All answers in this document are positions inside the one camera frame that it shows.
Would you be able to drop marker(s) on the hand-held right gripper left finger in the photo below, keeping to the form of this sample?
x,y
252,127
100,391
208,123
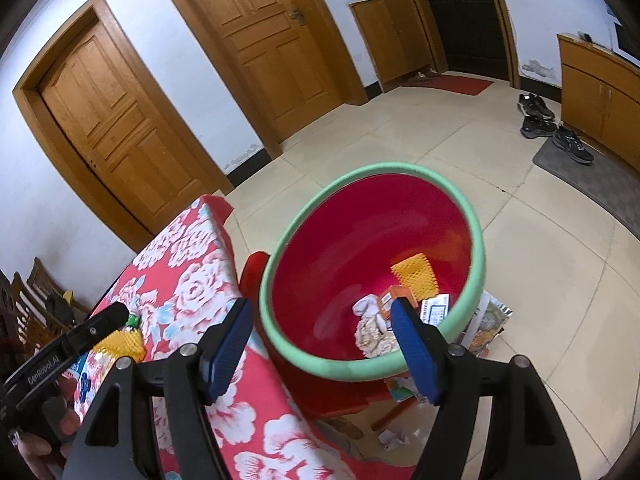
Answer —
x,y
227,345

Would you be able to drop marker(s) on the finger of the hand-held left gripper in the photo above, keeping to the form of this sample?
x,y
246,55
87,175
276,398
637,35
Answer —
x,y
100,327

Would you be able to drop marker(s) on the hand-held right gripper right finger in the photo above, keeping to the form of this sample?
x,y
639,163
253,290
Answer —
x,y
415,350

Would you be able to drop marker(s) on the small yellow foam net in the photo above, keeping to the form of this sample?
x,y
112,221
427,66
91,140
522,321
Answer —
x,y
125,344

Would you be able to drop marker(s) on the small green toy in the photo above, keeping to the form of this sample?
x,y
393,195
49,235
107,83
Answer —
x,y
133,320

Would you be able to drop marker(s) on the small cream paper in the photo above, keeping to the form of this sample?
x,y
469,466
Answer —
x,y
372,340

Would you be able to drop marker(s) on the white green barcode box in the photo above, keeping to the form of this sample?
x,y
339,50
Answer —
x,y
434,310

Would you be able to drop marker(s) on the orange cardboard box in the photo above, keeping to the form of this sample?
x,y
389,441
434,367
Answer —
x,y
400,292

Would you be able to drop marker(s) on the large yellow foam net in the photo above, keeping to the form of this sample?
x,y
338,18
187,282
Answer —
x,y
412,272

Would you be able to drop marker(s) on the red bin green rim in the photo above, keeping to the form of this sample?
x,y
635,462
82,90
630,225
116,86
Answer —
x,y
350,240

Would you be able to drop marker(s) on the person's left hand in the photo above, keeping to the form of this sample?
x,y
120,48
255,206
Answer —
x,y
70,422

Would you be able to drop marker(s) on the printed paper bag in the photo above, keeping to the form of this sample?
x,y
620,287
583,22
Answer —
x,y
400,390

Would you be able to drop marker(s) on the yellow seat cushion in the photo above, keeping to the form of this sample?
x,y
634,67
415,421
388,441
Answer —
x,y
67,294

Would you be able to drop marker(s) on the dark wooden chair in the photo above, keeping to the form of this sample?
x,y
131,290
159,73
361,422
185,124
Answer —
x,y
40,275
20,310

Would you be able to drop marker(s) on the red floral tablecloth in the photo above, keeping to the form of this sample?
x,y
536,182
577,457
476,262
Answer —
x,y
190,285

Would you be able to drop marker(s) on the silver foil packet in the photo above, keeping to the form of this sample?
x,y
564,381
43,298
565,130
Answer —
x,y
492,320

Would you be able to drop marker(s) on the crumpled white paper scrap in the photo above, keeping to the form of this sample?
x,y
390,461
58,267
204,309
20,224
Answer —
x,y
392,437

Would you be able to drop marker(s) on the red plastic stool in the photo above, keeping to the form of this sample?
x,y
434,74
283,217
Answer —
x,y
325,395

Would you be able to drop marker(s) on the plain wooden door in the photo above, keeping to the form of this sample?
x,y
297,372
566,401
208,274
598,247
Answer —
x,y
115,125

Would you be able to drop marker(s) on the grey floor mat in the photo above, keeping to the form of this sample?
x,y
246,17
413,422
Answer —
x,y
600,185

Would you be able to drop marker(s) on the black sports shoe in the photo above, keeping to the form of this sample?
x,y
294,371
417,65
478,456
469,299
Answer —
x,y
572,146
537,127
535,106

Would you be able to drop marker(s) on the red doormat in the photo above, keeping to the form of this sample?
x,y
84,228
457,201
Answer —
x,y
462,84

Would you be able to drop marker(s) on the pair of slippers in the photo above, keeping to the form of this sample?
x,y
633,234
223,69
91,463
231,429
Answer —
x,y
417,78

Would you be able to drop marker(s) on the wooden door with latch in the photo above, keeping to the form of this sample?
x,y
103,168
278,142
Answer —
x,y
270,50

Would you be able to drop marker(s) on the wooden sideboard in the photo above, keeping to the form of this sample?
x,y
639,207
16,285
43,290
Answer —
x,y
595,95

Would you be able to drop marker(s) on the dark entrance door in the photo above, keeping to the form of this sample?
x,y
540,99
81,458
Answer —
x,y
465,15

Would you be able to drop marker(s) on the small dark sideboard object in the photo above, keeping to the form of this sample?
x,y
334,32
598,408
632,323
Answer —
x,y
585,36

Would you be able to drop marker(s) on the white framed screen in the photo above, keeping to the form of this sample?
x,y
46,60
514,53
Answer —
x,y
629,40

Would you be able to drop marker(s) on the low wooden wall cabinet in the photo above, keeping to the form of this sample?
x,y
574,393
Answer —
x,y
395,40

